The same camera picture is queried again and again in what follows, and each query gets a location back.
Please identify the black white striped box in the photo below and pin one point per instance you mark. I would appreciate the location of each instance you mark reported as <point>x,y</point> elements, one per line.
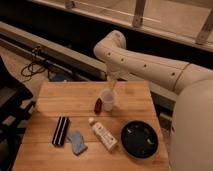
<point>60,131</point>

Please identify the black round plate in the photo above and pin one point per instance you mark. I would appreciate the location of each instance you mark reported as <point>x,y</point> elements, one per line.
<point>139,139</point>

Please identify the clear plastic cup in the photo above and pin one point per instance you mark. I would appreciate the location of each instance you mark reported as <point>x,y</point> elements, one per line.
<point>108,97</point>

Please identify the white tube bottle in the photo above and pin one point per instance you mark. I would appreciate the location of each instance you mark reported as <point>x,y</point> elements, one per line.
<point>103,134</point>

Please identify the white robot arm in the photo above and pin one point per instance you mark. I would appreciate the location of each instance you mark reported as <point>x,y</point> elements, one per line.
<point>191,147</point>

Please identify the small dark red bottle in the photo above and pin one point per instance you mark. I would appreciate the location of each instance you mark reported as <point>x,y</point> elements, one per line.
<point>98,106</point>

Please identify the black chair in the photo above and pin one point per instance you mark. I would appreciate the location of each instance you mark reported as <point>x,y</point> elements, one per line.
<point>12,94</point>

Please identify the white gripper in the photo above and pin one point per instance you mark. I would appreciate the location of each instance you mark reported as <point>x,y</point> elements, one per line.
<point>113,74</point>

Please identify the blue mitten cloth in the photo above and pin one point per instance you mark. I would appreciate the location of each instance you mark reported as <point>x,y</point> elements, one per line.
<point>77,142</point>

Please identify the blue object on floor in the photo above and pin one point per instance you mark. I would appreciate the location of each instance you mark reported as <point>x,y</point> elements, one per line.
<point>58,78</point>

